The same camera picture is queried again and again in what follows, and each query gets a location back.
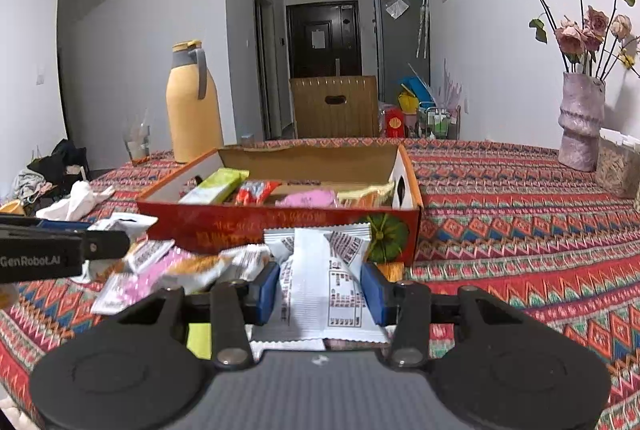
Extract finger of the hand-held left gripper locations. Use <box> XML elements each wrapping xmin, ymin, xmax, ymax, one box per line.
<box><xmin>0</xmin><ymin>213</ymin><xmax>94</xmax><ymax>233</ymax></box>
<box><xmin>80</xmin><ymin>229</ymin><xmax>132</xmax><ymax>262</ymax></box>

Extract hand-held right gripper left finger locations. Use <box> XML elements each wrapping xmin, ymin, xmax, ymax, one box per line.
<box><xmin>107</xmin><ymin>261</ymin><xmax>281</xmax><ymax>371</ymax></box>

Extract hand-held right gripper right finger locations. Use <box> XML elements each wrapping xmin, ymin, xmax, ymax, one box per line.
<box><xmin>360</xmin><ymin>261</ymin><xmax>531</xmax><ymax>372</ymax></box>

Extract pink snack packet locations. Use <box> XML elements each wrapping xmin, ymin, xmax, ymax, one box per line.
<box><xmin>91</xmin><ymin>250</ymin><xmax>196</xmax><ymax>316</ymax></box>
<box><xmin>274</xmin><ymin>189</ymin><xmax>339</xmax><ymax>210</ymax></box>

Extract orange cardboard box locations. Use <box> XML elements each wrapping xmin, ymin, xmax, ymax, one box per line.
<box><xmin>136</xmin><ymin>143</ymin><xmax>424</xmax><ymax>267</ymax></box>

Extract yellow striped long packet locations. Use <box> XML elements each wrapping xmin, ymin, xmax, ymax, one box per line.
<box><xmin>337</xmin><ymin>182</ymin><xmax>396</xmax><ymax>210</ymax></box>

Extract red snack bag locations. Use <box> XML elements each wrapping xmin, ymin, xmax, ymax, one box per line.
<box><xmin>233</xmin><ymin>179</ymin><xmax>282</xmax><ymax>207</ymax></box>

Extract crumpled white tissue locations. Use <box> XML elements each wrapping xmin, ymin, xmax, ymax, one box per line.
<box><xmin>35</xmin><ymin>179</ymin><xmax>116</xmax><ymax>222</ymax></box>

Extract pile of clothes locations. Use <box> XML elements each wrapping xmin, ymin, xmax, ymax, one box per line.
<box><xmin>12</xmin><ymin>137</ymin><xmax>91</xmax><ymax>211</ymax></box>

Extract glass cup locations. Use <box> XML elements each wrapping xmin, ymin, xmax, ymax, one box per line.
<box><xmin>123</xmin><ymin>109</ymin><xmax>152</xmax><ymax>166</ymax></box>

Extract patterned red tablecloth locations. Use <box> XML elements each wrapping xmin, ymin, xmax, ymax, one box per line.
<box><xmin>0</xmin><ymin>137</ymin><xmax>640</xmax><ymax>430</ymax></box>

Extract yellow thermos jug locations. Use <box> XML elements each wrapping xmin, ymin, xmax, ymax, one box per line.
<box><xmin>165</xmin><ymin>40</ymin><xmax>225</xmax><ymax>164</ymax></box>

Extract red box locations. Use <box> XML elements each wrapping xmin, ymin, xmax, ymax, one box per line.
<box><xmin>383</xmin><ymin>107</ymin><xmax>406</xmax><ymax>139</ymax></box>

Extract blue bag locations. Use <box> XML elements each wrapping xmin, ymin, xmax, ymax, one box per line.
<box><xmin>400</xmin><ymin>77</ymin><xmax>434</xmax><ymax>104</ymax></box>

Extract grey refrigerator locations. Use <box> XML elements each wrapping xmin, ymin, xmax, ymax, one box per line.
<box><xmin>374</xmin><ymin>0</ymin><xmax>431</xmax><ymax>104</ymax></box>

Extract dark door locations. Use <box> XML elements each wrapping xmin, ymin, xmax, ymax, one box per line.
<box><xmin>285</xmin><ymin>1</ymin><xmax>362</xmax><ymax>80</ymax></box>

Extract white paper notice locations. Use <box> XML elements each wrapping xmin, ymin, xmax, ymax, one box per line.
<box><xmin>311</xmin><ymin>23</ymin><xmax>332</xmax><ymax>50</ymax></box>

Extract pink ceramic vase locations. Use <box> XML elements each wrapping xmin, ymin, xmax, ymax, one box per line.
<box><xmin>557</xmin><ymin>71</ymin><xmax>606</xmax><ymax>172</ymax></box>

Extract white folded umbrella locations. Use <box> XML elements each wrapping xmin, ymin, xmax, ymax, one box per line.
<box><xmin>415</xmin><ymin>0</ymin><xmax>431</xmax><ymax>60</ymax></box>

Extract clear storage container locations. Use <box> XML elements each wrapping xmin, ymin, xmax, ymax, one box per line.
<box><xmin>594</xmin><ymin>127</ymin><xmax>640</xmax><ymax>200</ymax></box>

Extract dried pink roses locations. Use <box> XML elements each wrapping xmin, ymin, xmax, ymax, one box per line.
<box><xmin>504</xmin><ymin>0</ymin><xmax>640</xmax><ymax>79</ymax></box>

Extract wire basket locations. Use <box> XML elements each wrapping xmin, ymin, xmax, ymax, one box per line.
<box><xmin>416</xmin><ymin>106</ymin><xmax>461</xmax><ymax>140</ymax></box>

